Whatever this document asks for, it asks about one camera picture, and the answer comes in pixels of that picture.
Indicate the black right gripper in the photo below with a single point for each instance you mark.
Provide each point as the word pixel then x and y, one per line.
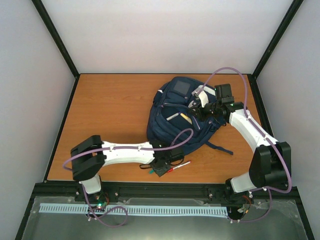
pixel 199 114

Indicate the yellow highlighter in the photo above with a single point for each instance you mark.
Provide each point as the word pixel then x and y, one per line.
pixel 185 117

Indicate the light blue slotted cable duct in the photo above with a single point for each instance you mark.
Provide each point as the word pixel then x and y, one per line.
pixel 136 210

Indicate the purple-capped white marker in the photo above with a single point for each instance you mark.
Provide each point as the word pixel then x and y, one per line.
pixel 172 116

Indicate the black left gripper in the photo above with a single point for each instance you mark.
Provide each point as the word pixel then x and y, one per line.
pixel 161 172

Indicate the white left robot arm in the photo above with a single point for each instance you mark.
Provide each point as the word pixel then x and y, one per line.
pixel 92 154

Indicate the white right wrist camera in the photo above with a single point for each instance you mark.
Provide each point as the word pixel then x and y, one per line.
pixel 201 95

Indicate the navy blue backpack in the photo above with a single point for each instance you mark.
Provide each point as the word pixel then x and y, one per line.
pixel 173 97

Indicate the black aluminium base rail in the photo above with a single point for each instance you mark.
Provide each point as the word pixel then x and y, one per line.
pixel 209 193

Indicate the red-capped white pen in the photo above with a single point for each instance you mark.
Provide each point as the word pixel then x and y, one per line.
pixel 179 166

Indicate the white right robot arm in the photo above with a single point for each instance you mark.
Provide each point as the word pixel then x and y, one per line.
pixel 270 165

